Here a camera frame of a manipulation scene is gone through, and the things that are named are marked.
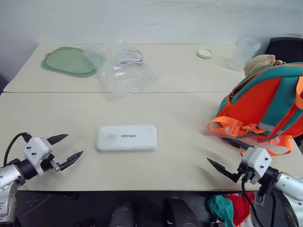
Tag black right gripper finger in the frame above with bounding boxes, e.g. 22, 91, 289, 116
222, 138, 255, 150
207, 157, 241, 183

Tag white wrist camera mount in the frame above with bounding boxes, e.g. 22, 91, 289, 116
23, 137, 54, 176
241, 146, 273, 185

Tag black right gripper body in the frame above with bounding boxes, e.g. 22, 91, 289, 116
237, 163, 256, 183

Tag white rectangular case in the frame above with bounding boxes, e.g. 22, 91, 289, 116
96, 125, 158, 152

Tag beige plush pendant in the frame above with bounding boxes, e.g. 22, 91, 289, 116
243, 54, 277, 77

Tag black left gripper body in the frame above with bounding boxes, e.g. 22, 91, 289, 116
40, 154, 63, 173

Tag orange and teal backpack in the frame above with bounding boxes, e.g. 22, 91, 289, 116
206, 60, 303, 157

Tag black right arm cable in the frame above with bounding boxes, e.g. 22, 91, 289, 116
241, 176, 261, 227

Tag clear plastic bag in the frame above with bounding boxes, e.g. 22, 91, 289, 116
98, 64, 159, 94
81, 39, 130, 70

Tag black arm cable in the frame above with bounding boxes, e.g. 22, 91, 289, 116
241, 176, 261, 227
3, 132, 33, 166

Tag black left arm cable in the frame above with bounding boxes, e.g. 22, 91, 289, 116
3, 132, 33, 166

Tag round cream lid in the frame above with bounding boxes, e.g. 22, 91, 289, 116
196, 47, 213, 59

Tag green silicone mat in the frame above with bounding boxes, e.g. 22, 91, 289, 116
40, 46, 105, 79

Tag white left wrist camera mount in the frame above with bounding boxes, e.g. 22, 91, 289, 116
23, 137, 54, 176

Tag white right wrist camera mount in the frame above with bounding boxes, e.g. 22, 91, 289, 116
241, 146, 273, 185

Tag black chair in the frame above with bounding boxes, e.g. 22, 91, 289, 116
265, 36, 303, 63

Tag dark rounded shape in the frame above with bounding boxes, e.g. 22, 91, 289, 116
109, 202, 138, 227

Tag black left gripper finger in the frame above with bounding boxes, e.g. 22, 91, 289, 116
54, 150, 84, 172
46, 134, 69, 146

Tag clear plastic cup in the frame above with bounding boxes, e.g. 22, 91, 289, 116
228, 37, 262, 71

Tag red green white cloth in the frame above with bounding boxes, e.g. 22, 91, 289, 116
207, 192, 256, 227

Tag white coiled cable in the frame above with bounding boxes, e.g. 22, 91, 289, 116
116, 46, 146, 65

